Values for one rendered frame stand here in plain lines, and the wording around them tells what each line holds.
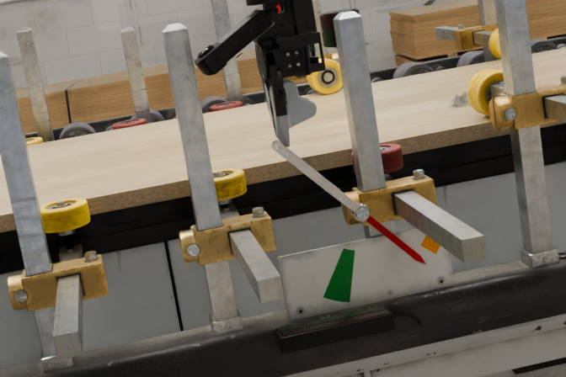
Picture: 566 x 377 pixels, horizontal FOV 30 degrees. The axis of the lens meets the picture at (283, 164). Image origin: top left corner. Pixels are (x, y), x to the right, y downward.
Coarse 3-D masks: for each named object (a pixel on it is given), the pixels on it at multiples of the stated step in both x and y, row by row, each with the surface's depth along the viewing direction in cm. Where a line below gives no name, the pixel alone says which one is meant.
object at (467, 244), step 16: (400, 208) 154; (416, 208) 146; (432, 208) 145; (416, 224) 147; (432, 224) 139; (448, 224) 136; (464, 224) 135; (448, 240) 133; (464, 240) 128; (480, 240) 129; (464, 256) 129; (480, 256) 129
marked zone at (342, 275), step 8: (344, 248) 156; (344, 256) 157; (352, 256) 157; (344, 264) 157; (352, 264) 157; (336, 272) 157; (344, 272) 157; (352, 272) 157; (336, 280) 157; (344, 280) 157; (328, 288) 157; (336, 288) 157; (344, 288) 157; (328, 296) 157; (336, 296) 157; (344, 296) 158
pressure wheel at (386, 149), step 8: (384, 144) 170; (392, 144) 169; (352, 152) 168; (384, 152) 164; (392, 152) 165; (400, 152) 166; (352, 160) 168; (384, 160) 164; (392, 160) 165; (400, 160) 166; (384, 168) 164; (392, 168) 165; (400, 168) 166; (384, 176) 168
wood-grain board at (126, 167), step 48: (336, 96) 237; (384, 96) 226; (432, 96) 215; (48, 144) 235; (96, 144) 223; (144, 144) 213; (240, 144) 195; (336, 144) 180; (432, 144) 178; (0, 192) 186; (48, 192) 179; (96, 192) 172; (144, 192) 170
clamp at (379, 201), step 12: (396, 180) 160; (408, 180) 159; (420, 180) 158; (432, 180) 157; (348, 192) 158; (360, 192) 156; (372, 192) 156; (384, 192) 156; (396, 192) 156; (420, 192) 157; (432, 192) 157; (372, 204) 156; (384, 204) 156; (348, 216) 157; (372, 216) 156; (384, 216) 157; (396, 216) 157
